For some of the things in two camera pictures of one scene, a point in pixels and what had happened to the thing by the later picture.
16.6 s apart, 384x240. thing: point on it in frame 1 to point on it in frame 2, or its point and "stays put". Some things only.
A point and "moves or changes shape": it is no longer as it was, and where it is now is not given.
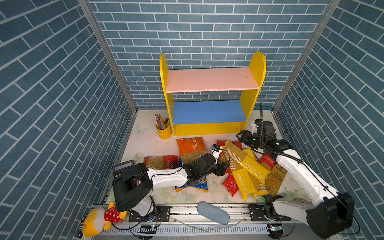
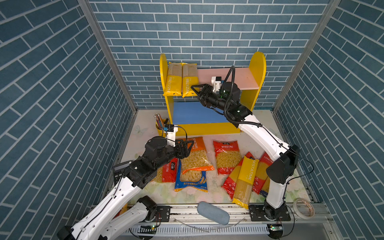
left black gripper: x=220 y=169 to x=185 y=152
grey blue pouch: x=213 y=212 stays put
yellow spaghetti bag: x=236 y=158 to x=174 y=84
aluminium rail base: x=247 y=220 stays put
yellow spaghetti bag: x=248 y=185 moves or changes shape
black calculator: x=118 y=169 stays put
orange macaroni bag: x=191 y=148 stays put
